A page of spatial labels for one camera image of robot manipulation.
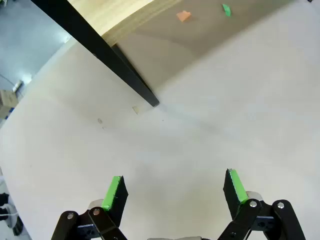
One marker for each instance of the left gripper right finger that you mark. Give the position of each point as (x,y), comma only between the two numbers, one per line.
(236,197)

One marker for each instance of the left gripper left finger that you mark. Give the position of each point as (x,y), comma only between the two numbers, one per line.
(112,200)

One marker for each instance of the small tape residue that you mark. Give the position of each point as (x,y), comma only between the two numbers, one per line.
(135,109)

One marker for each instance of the open cardboard box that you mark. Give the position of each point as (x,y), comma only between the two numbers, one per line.
(7,98)

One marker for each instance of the small green paper scrap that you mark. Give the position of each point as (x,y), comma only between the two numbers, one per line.
(227,10)

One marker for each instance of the orange block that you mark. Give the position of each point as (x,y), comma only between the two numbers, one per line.
(183,16)

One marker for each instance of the black frame wooden shelf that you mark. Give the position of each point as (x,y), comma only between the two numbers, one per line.
(100,47)

